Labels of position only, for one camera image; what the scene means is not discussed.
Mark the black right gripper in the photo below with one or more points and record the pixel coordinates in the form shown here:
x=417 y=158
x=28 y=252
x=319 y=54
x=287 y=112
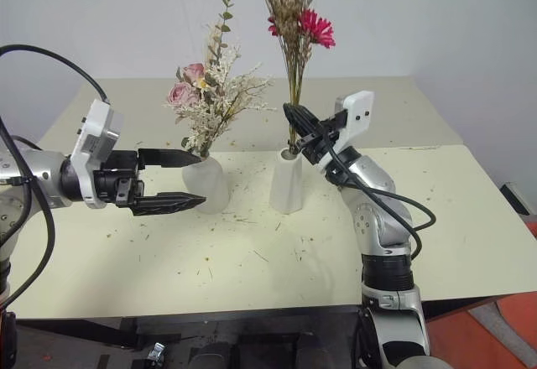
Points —
x=321 y=138

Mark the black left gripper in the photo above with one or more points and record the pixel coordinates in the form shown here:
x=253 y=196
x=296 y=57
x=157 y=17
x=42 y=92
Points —
x=115 y=178

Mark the red gerbera dried bouquet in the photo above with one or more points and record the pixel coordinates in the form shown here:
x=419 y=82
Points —
x=289 y=21

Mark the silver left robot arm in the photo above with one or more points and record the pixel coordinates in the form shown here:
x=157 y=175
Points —
x=40 y=172

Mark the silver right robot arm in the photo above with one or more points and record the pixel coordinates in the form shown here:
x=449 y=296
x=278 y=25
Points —
x=377 y=222

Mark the round white vase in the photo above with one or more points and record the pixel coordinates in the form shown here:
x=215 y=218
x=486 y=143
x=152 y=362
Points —
x=207 y=184

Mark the tall angular white vase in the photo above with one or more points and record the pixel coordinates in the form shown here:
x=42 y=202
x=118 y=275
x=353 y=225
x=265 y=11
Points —
x=286 y=184

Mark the pink rose dried bouquet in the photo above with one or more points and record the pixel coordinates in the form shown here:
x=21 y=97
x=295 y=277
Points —
x=214 y=92

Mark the small metal clip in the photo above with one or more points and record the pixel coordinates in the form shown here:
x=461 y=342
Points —
x=156 y=354

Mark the black box with grey edge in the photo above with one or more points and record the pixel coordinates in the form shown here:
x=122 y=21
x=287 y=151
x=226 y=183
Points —
x=518 y=199

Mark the orange red object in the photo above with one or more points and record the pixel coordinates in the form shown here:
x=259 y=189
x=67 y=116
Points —
x=482 y=335

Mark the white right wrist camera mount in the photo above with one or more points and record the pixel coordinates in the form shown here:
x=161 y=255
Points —
x=356 y=113

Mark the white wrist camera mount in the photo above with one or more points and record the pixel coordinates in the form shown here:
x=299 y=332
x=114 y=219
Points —
x=356 y=113
x=95 y=128

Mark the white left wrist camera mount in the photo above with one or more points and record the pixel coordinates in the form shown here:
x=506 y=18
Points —
x=95 y=128

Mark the black frame under table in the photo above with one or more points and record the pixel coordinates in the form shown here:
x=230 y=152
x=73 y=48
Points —
x=105 y=331

